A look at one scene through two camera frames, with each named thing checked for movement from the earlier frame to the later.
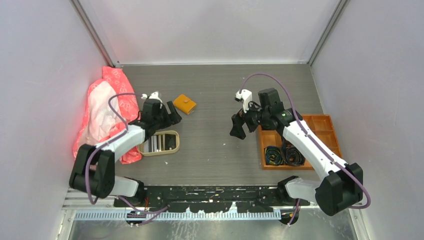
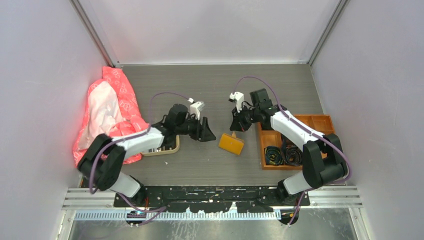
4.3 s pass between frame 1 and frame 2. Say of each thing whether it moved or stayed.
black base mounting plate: stayed
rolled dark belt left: stayed
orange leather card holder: moved
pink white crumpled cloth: stayed
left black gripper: moved
